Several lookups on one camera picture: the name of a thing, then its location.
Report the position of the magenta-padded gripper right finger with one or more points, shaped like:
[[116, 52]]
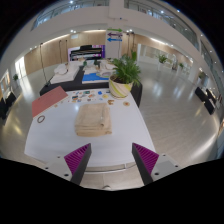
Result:
[[146, 160]]

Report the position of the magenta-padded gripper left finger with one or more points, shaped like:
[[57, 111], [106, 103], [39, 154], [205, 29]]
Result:
[[77, 160]]

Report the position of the beige knitted towel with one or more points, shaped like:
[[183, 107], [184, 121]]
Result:
[[93, 120]]

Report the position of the small wooden cutout piece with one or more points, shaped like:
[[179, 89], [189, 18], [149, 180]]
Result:
[[126, 103], [110, 101]]

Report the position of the sheet of colourful stickers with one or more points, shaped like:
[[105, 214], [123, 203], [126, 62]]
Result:
[[85, 95]]

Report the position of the pink flat board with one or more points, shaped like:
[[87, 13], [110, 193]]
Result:
[[48, 100]]

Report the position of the black display table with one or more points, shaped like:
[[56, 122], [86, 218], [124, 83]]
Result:
[[71, 86]]

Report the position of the blue and white model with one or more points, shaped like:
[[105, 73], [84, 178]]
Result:
[[93, 77]]

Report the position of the black chairs group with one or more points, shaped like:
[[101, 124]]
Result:
[[6, 105], [206, 100]]

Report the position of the potted plant in striped planter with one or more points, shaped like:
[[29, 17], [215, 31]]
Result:
[[123, 76]]

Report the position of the white architectural model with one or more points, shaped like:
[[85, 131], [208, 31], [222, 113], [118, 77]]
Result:
[[65, 74]]

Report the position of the tall black floor lamp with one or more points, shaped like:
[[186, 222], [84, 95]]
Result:
[[42, 63]]

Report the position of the black piano with purple backdrop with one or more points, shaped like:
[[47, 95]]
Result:
[[86, 52]]

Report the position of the coloured arrow signs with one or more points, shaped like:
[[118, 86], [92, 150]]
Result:
[[114, 34]]

